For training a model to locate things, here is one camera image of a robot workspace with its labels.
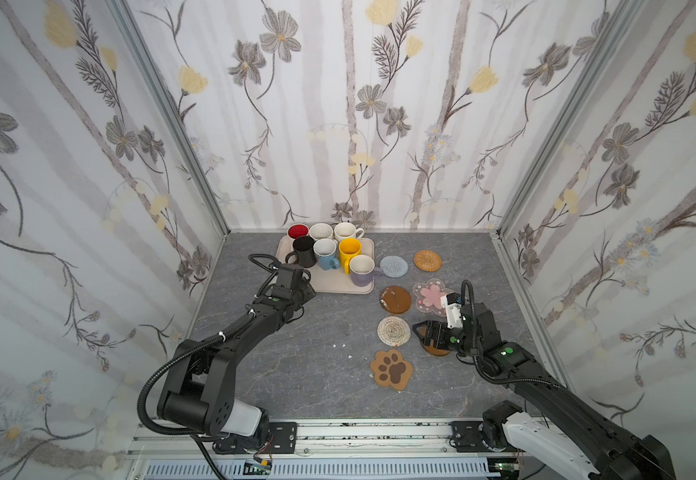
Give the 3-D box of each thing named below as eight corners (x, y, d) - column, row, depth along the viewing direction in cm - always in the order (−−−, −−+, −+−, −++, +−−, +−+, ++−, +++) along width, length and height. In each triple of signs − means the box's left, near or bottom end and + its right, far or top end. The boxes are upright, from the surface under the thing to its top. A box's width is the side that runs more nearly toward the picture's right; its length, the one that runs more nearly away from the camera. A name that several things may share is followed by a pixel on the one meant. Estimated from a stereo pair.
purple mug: (356, 290, 104) (357, 277, 98) (345, 272, 109) (345, 259, 103) (377, 281, 107) (379, 268, 101) (365, 264, 112) (366, 250, 106)
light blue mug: (314, 274, 107) (311, 259, 101) (316, 253, 113) (314, 238, 107) (339, 274, 107) (338, 259, 101) (339, 253, 114) (339, 238, 107)
